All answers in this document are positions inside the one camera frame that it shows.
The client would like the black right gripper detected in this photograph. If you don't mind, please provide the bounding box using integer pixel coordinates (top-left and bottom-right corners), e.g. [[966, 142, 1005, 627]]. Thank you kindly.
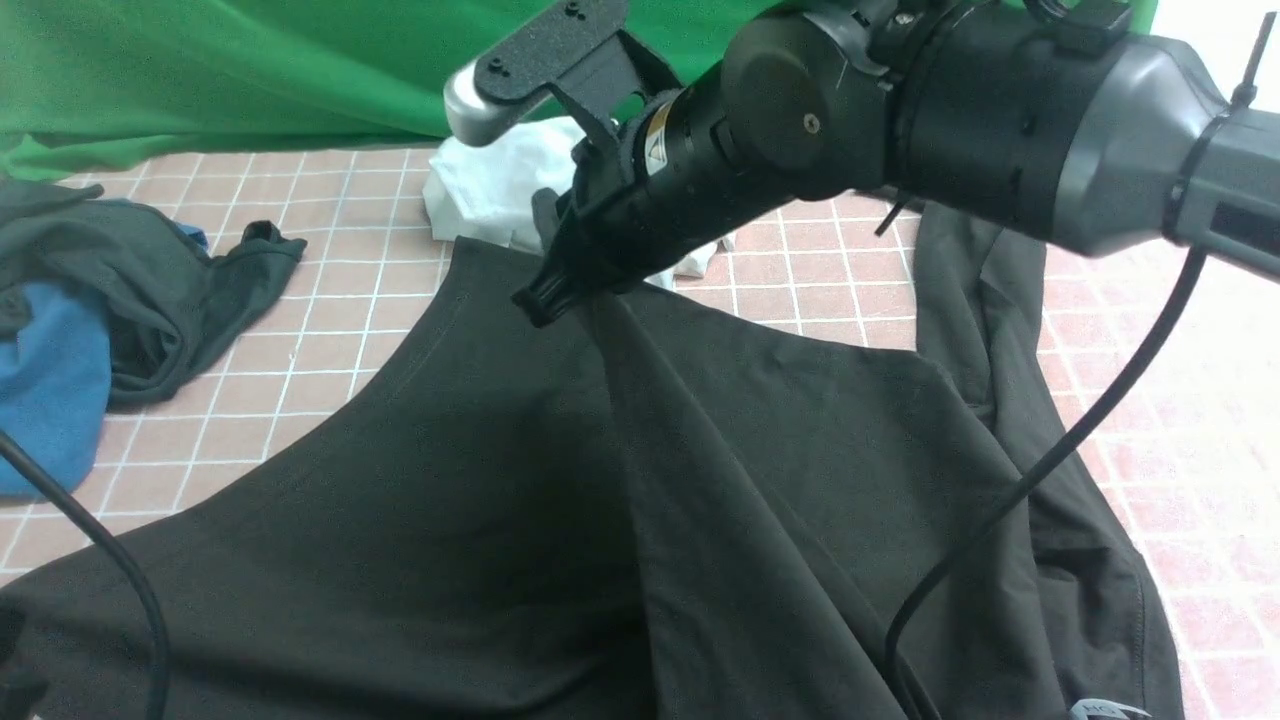
[[513, 85, 788, 327]]

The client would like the blue t-shirt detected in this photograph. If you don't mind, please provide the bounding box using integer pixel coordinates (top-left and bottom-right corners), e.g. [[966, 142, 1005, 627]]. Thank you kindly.
[[0, 199, 209, 501]]

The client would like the black zip tie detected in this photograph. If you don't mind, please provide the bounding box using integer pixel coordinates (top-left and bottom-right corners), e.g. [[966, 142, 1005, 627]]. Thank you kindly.
[[1155, 1, 1279, 252]]

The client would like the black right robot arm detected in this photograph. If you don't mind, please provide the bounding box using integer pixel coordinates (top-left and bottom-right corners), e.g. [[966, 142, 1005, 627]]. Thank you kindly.
[[479, 1, 1277, 327]]

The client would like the green backdrop cloth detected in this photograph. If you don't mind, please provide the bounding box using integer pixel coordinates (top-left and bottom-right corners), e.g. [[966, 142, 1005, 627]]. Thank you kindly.
[[0, 0, 1158, 183]]

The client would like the dark teal shirt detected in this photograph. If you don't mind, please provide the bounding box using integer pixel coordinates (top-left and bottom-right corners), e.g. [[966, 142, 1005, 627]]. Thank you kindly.
[[1, 179, 307, 409]]

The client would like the dark gray long-sleeve top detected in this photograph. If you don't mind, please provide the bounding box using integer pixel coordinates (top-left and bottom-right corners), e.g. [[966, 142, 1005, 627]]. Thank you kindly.
[[0, 190, 1183, 720]]

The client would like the white shirt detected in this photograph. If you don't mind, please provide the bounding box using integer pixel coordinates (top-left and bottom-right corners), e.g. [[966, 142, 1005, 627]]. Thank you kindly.
[[422, 115, 736, 291]]

